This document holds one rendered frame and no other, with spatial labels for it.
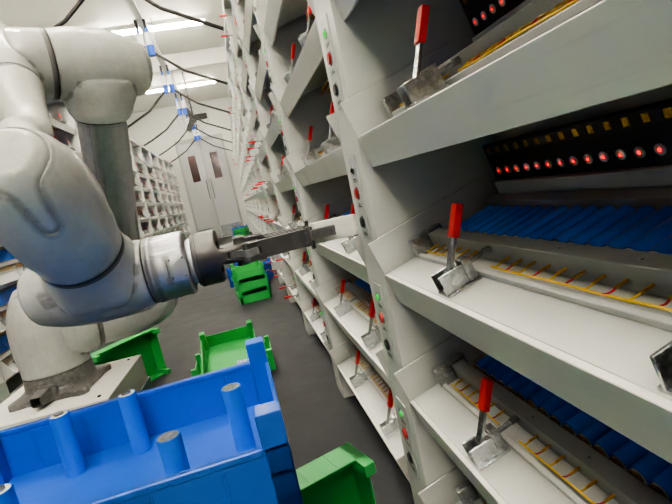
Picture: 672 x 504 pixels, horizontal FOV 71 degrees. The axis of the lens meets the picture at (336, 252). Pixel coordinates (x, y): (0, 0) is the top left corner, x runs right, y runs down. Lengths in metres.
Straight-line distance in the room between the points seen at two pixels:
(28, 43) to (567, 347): 0.99
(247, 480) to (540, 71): 0.33
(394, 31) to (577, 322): 0.47
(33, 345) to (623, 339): 1.19
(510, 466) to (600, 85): 0.40
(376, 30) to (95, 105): 0.63
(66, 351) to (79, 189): 0.81
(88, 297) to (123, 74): 0.59
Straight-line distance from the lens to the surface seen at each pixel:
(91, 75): 1.09
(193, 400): 0.57
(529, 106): 0.32
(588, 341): 0.35
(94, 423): 0.59
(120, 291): 0.64
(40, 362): 1.31
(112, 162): 1.16
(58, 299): 0.65
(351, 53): 0.67
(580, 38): 0.28
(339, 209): 1.35
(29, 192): 0.52
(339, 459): 0.82
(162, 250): 0.65
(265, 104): 2.07
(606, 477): 0.49
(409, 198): 0.67
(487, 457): 0.57
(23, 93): 0.98
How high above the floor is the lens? 0.63
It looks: 8 degrees down
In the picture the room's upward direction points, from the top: 12 degrees counter-clockwise
